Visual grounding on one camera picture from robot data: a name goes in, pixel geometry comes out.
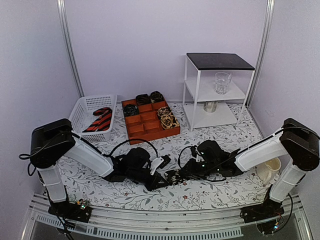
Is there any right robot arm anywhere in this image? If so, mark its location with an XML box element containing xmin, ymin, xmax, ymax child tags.
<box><xmin>171</xmin><ymin>118</ymin><xmax>320</xmax><ymax>218</ymax></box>

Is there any floral table mat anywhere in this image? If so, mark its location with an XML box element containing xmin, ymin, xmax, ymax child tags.
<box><xmin>57</xmin><ymin>103</ymin><xmax>268</xmax><ymax>211</ymax></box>

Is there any rolled black patterned tie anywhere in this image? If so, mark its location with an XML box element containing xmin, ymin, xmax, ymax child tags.
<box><xmin>123</xmin><ymin>104</ymin><xmax>140</xmax><ymax>117</ymax></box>

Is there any rolled dark olive tie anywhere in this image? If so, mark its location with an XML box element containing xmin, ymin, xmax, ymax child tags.
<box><xmin>150</xmin><ymin>91</ymin><xmax>164</xmax><ymax>103</ymax></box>

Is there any black white floral tie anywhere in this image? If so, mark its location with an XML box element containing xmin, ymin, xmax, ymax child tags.
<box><xmin>164</xmin><ymin>169</ymin><xmax>187</xmax><ymax>186</ymax></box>

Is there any front metal rail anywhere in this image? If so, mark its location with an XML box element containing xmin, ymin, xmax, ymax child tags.
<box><xmin>19</xmin><ymin>194</ymin><xmax>317</xmax><ymax>240</ymax></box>

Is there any clear drinking glass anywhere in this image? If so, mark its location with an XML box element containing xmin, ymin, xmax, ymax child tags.
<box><xmin>215</xmin><ymin>72</ymin><xmax>232</xmax><ymax>95</ymax></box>

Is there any left metal frame post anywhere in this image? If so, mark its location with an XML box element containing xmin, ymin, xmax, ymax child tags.
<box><xmin>56</xmin><ymin>0</ymin><xmax>85</xmax><ymax>98</ymax></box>

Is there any red black striped tie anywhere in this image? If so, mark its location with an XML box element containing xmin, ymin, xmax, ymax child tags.
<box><xmin>82</xmin><ymin>107</ymin><xmax>113</xmax><ymax>133</ymax></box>

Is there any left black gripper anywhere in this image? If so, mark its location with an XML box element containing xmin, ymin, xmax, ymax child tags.
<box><xmin>127</xmin><ymin>168</ymin><xmax>169</xmax><ymax>193</ymax></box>

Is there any metal frame post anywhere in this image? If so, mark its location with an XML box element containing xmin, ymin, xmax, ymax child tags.
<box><xmin>56</xmin><ymin>0</ymin><xmax>85</xmax><ymax>98</ymax></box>
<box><xmin>245</xmin><ymin>0</ymin><xmax>275</xmax><ymax>109</ymax></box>

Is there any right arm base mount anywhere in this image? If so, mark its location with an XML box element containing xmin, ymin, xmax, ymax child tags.
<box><xmin>239</xmin><ymin>200</ymin><xmax>285</xmax><ymax>235</ymax></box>

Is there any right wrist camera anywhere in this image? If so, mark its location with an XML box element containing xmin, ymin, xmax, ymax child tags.
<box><xmin>190</xmin><ymin>145</ymin><xmax>201</xmax><ymax>160</ymax></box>

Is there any cream ceramic mug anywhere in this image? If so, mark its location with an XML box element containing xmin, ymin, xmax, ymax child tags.
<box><xmin>256</xmin><ymin>157</ymin><xmax>282</xmax><ymax>185</ymax></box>

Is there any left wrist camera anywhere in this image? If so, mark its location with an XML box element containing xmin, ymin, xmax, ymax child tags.
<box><xmin>150</xmin><ymin>155</ymin><xmax>171</xmax><ymax>175</ymax></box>

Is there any white plastic basket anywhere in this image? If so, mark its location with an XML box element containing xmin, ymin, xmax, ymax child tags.
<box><xmin>69</xmin><ymin>94</ymin><xmax>118</xmax><ymax>142</ymax></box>

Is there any metal cup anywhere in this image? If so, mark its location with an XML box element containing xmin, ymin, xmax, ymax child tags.
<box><xmin>203</xmin><ymin>101</ymin><xmax>218</xmax><ymax>113</ymax></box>

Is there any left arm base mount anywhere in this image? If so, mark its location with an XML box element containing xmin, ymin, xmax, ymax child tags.
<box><xmin>48</xmin><ymin>197</ymin><xmax>93</xmax><ymax>223</ymax></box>

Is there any rolled beige patterned tie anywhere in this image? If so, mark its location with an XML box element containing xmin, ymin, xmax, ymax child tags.
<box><xmin>160</xmin><ymin>115</ymin><xmax>180</xmax><ymax>130</ymax></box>

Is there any right metal frame post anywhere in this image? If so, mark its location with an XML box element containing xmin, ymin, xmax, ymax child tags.
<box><xmin>245</xmin><ymin>0</ymin><xmax>275</xmax><ymax>109</ymax></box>

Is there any red wooden compartment tray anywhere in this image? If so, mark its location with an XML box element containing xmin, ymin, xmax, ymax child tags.
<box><xmin>121</xmin><ymin>99</ymin><xmax>181</xmax><ymax>145</ymax></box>

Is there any rolled dark brown tie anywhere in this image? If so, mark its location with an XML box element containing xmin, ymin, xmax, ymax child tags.
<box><xmin>135</xmin><ymin>93</ymin><xmax>151</xmax><ymax>106</ymax></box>

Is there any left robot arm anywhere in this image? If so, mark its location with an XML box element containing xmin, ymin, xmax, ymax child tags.
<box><xmin>18</xmin><ymin>118</ymin><xmax>169</xmax><ymax>217</ymax></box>

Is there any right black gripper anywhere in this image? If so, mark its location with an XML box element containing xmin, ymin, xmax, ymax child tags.
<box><xmin>178</xmin><ymin>158</ymin><xmax>220</xmax><ymax>181</ymax></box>

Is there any white shelf black top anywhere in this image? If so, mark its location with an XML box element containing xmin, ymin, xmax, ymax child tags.
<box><xmin>182</xmin><ymin>52</ymin><xmax>255</xmax><ymax>131</ymax></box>

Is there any rolled black beige tie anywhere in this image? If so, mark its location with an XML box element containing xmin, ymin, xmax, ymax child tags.
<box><xmin>157</xmin><ymin>106</ymin><xmax>172</xmax><ymax>118</ymax></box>

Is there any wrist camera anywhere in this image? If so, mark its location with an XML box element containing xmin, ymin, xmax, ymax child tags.
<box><xmin>150</xmin><ymin>155</ymin><xmax>171</xmax><ymax>175</ymax></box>
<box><xmin>190</xmin><ymin>145</ymin><xmax>201</xmax><ymax>160</ymax></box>

